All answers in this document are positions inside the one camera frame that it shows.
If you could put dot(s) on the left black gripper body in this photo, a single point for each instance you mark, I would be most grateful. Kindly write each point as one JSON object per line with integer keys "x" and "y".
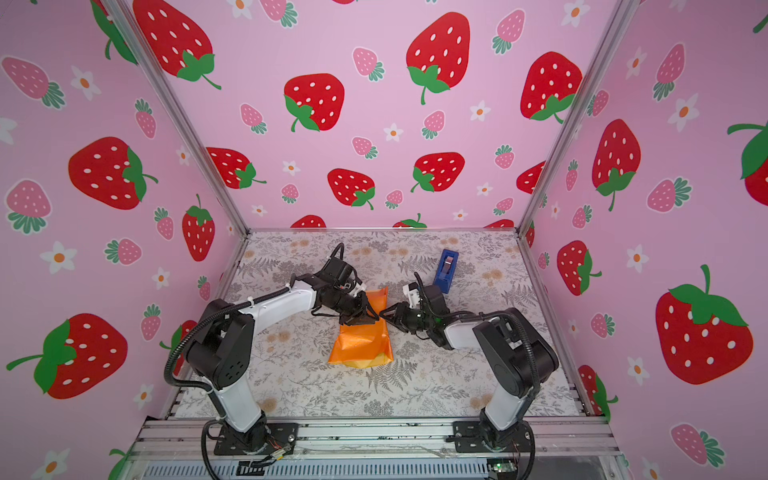
{"x": 345, "y": 303}

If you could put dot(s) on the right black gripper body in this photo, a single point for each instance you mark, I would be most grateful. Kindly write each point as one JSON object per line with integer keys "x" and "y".
{"x": 416, "y": 320}

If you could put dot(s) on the orange yellow wrapping paper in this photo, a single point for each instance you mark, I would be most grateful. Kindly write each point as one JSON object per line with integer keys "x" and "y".
{"x": 365, "y": 346}

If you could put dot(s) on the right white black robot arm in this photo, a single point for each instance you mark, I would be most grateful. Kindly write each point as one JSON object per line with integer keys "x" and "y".
{"x": 519, "y": 357}

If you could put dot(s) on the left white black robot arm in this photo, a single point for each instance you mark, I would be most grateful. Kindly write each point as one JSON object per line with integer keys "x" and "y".
{"x": 219, "y": 350}

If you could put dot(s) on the blue tape dispenser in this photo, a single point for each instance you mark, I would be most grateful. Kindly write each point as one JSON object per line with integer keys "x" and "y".
{"x": 446, "y": 270}

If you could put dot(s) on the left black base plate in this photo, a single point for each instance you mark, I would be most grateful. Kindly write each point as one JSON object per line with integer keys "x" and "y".
{"x": 263, "y": 439}

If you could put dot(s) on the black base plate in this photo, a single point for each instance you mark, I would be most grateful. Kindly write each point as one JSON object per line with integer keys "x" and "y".
{"x": 263, "y": 439}
{"x": 482, "y": 437}

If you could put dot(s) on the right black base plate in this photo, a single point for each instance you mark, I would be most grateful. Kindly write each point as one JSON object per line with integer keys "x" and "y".
{"x": 482, "y": 437}

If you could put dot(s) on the aluminium front frame rail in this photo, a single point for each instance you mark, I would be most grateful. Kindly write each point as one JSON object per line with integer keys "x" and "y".
{"x": 381, "y": 448}

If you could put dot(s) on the left aluminium corner post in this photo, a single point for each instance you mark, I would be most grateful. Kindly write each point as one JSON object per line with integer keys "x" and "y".
{"x": 171, "y": 48}

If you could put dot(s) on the aluminium corner post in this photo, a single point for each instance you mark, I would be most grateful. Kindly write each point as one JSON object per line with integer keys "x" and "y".
{"x": 606, "y": 48}
{"x": 171, "y": 48}

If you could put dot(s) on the right aluminium corner post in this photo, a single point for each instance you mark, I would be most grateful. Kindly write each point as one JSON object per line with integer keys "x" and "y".
{"x": 606, "y": 48}

